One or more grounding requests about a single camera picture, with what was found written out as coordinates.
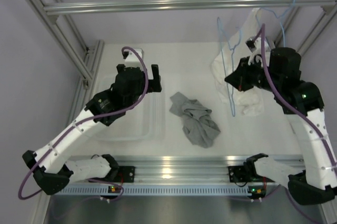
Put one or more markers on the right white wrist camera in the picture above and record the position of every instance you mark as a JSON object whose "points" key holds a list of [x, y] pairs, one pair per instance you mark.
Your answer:
{"points": [[256, 47]]}

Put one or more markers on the aluminium top rail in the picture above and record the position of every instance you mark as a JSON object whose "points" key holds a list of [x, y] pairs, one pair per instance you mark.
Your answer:
{"points": [[170, 5]]}

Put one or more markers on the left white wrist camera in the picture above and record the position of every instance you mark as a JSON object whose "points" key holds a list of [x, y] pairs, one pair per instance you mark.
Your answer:
{"points": [[131, 58]]}

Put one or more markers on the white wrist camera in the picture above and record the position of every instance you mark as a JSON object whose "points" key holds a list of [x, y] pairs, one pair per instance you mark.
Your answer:
{"points": [[256, 47], [131, 58]]}

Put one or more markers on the white tank top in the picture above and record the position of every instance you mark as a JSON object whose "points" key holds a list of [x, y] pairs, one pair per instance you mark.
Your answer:
{"points": [[231, 50]]}

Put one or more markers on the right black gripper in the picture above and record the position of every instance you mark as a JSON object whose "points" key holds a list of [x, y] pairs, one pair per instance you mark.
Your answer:
{"points": [[245, 68]]}

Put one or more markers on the left aluminium frame post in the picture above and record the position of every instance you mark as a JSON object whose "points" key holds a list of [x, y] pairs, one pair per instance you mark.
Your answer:
{"points": [[86, 65]]}

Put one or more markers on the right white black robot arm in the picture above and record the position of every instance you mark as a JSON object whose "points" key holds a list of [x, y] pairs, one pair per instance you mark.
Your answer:
{"points": [[303, 106]]}

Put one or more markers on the light blue cable duct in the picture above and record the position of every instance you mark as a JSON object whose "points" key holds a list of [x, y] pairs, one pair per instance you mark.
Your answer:
{"points": [[148, 190]]}

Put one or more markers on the aluminium frame post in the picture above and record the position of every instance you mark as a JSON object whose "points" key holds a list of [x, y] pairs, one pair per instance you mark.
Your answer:
{"points": [[304, 25], [86, 65]]}

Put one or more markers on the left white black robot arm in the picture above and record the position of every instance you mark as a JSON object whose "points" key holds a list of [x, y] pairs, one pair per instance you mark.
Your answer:
{"points": [[51, 166]]}

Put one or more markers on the grey tank top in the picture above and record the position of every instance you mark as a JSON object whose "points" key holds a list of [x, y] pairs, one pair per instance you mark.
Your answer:
{"points": [[198, 125]]}

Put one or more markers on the right aluminium frame post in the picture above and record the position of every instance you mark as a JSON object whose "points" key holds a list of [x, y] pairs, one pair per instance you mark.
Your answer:
{"points": [[304, 25]]}

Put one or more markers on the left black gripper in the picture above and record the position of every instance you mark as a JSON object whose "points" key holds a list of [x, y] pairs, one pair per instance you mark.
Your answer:
{"points": [[154, 84]]}

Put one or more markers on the white plastic basket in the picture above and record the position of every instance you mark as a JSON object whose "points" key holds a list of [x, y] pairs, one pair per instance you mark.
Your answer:
{"points": [[144, 122]]}

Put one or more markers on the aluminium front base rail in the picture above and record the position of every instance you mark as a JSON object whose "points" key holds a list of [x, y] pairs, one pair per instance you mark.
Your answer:
{"points": [[180, 170]]}

